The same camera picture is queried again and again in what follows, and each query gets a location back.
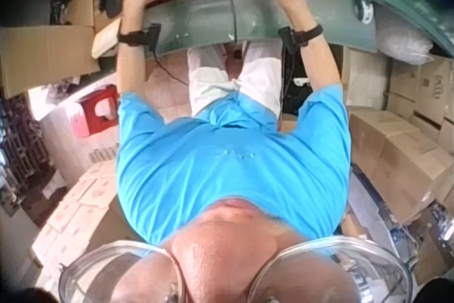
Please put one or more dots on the black wrist band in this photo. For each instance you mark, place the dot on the black wrist band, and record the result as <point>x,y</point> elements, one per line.
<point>133,37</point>
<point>305,36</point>

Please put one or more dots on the large open cardboard box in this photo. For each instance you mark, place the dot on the large open cardboard box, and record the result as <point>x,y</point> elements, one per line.
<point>46,51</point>

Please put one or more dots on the person's legs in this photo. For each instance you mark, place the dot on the person's legs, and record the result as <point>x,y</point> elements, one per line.
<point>259,76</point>

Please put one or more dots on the red plastic stool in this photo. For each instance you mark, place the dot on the red plastic stool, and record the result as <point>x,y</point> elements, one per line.
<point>90,113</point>

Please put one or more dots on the white printed sack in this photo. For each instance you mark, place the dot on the white printed sack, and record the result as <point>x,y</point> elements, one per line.
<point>67,147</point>

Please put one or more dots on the white tape roll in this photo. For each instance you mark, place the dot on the white tape roll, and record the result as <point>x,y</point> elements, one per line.
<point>363,8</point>

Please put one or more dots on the black plastic crate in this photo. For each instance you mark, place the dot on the black plastic crate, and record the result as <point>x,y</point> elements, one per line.
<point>21,147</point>

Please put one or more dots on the stack of pale small cartons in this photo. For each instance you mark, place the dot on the stack of pale small cartons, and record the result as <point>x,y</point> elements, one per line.
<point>76,207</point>

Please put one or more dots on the clear bubble wrap bag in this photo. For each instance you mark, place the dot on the clear bubble wrap bag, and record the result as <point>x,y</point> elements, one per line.
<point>404,45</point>

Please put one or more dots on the stack of brown cardboard cartons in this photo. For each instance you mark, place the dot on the stack of brown cardboard cartons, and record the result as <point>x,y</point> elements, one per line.
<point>397,140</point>

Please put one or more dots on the heap of mixed goods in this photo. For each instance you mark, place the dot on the heap of mixed goods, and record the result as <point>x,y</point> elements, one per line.
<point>429,239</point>

